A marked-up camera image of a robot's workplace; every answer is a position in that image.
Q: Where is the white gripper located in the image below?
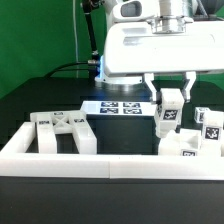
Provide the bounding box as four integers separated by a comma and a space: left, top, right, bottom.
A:
103, 21, 224, 102

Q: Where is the white chair seat part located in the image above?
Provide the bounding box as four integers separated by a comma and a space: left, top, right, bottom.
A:
158, 129, 202, 156

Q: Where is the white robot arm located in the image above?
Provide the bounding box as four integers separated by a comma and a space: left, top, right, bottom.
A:
95, 0, 224, 100

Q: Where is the small tagged cube right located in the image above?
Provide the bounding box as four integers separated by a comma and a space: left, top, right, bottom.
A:
194, 107, 209, 123

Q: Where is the white marker base sheet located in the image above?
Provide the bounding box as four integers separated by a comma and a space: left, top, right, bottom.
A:
81, 101, 156, 116

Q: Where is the white U-shaped fence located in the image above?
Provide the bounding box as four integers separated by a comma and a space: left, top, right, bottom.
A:
0, 122, 224, 180

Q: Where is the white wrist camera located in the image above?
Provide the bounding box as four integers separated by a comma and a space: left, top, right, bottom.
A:
112, 0, 160, 22

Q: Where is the white chair back frame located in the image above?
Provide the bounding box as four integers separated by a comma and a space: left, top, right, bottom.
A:
30, 110, 97, 155

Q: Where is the black cable on table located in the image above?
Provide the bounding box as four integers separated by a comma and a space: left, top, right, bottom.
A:
44, 61, 101, 79

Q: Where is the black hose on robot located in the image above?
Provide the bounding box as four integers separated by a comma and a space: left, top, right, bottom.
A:
79, 0, 106, 62

